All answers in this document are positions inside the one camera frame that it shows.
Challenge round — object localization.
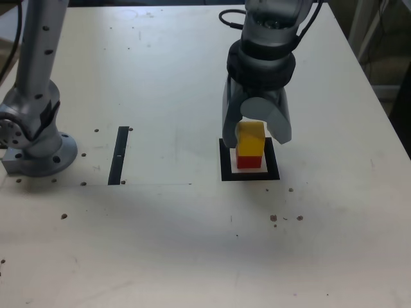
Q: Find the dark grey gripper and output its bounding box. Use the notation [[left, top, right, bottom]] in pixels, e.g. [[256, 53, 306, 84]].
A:
[[222, 76, 293, 149]]

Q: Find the yellow cube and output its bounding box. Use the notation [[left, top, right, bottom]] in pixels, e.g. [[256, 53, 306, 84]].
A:
[[236, 121, 267, 158]]

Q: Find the red cube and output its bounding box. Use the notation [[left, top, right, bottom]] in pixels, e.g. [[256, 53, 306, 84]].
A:
[[236, 153, 264, 169]]

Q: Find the black tape square outline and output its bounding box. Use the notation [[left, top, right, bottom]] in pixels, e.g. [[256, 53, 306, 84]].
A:
[[219, 137, 281, 182]]

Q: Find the black tape strip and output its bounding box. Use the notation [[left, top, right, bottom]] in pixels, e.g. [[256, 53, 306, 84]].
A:
[[107, 126, 130, 186]]

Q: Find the dark cabinet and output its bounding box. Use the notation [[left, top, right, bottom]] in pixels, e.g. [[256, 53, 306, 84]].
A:
[[389, 85, 411, 139]]

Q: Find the white metal frame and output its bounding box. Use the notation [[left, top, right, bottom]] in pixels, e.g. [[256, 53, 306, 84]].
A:
[[348, 0, 391, 64]]

